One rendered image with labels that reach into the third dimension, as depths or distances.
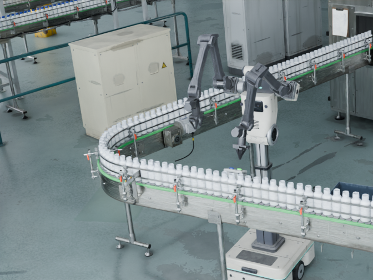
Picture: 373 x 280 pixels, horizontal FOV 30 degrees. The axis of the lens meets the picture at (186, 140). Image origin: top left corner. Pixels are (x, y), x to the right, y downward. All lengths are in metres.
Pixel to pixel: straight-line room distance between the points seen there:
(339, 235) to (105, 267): 2.33
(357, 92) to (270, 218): 4.01
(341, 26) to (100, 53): 2.75
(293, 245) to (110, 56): 3.71
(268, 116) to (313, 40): 6.58
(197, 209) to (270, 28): 6.23
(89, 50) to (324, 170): 3.03
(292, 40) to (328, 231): 6.98
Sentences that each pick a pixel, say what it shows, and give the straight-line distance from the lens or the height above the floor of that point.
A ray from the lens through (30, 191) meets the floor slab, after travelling 7.55.
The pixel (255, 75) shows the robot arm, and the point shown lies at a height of 1.78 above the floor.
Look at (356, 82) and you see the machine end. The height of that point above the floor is 0.54.
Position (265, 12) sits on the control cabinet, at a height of 0.89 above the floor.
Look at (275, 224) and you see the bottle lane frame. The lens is 4.46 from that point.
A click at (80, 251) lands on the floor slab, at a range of 6.24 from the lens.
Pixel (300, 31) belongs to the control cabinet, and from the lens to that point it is 11.16.
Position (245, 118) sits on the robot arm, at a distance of 4.59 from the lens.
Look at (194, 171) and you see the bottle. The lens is 4.64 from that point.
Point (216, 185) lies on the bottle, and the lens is 4.57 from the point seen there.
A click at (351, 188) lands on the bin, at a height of 0.92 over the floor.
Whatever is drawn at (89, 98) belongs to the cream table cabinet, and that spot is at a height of 0.52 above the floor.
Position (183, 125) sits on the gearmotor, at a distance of 5.85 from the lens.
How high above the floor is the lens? 3.05
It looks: 22 degrees down
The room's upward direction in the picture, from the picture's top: 6 degrees counter-clockwise
